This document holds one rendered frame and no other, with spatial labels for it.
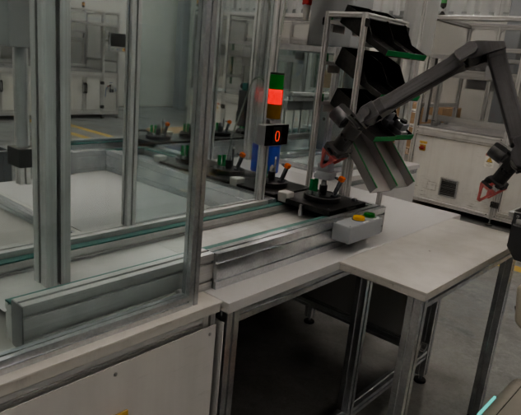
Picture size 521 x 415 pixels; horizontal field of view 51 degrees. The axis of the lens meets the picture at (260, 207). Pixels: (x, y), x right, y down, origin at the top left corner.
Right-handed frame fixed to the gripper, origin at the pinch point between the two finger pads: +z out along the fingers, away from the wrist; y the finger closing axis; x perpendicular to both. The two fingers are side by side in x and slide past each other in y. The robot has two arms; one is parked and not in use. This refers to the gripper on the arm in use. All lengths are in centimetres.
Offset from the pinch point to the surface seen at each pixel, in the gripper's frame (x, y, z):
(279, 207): 1.5, 14.3, 18.3
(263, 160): -12.0, 19.7, 6.4
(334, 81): -61, -87, 11
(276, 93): -22.5, 19.8, -15.3
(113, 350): 32, 108, 6
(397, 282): 51, 25, -6
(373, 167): 4.7, -30.7, 1.9
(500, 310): 78, -57, 17
